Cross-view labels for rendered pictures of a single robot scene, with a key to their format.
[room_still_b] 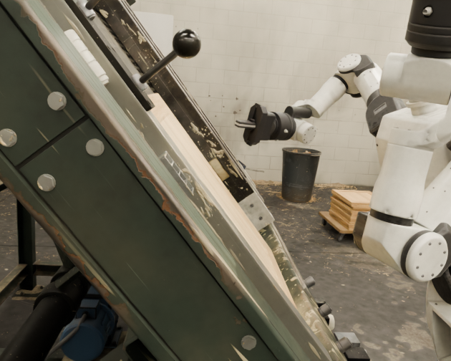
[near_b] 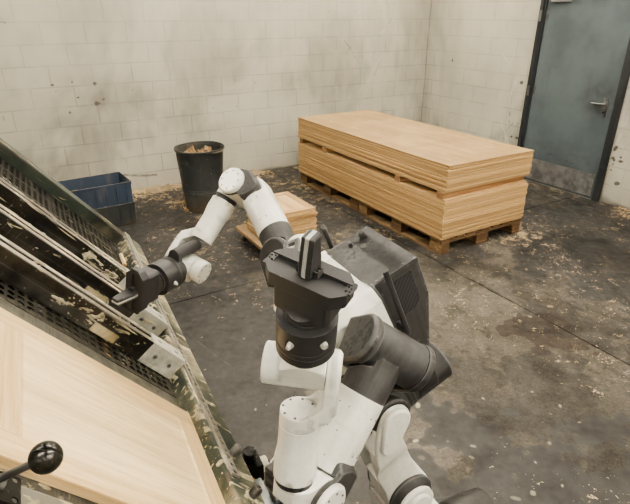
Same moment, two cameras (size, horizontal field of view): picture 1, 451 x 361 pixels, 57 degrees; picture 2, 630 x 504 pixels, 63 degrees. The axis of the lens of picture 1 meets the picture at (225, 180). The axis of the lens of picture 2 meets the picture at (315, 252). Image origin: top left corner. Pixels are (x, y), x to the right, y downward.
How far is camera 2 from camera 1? 0.53 m
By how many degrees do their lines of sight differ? 24
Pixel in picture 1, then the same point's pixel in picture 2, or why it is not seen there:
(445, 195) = (337, 435)
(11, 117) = not seen: outside the picture
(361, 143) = (269, 117)
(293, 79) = (167, 47)
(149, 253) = not seen: outside the picture
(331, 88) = (217, 212)
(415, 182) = (308, 457)
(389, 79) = (268, 379)
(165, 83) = not seen: outside the picture
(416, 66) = (290, 373)
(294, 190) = (201, 199)
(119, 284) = not seen: outside the picture
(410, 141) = (297, 430)
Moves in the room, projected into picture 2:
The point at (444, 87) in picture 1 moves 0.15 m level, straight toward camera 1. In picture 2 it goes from (317, 386) to (309, 467)
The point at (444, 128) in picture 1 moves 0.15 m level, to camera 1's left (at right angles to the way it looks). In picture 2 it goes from (324, 419) to (226, 448)
